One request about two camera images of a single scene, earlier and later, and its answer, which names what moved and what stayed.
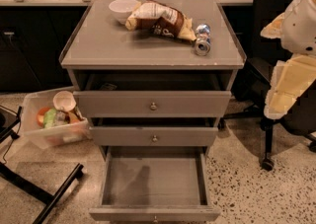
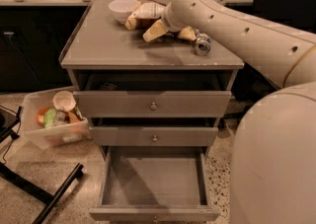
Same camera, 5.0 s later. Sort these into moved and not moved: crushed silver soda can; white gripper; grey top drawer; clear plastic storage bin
Moved: white gripper
Not moved: grey top drawer; crushed silver soda can; clear plastic storage bin
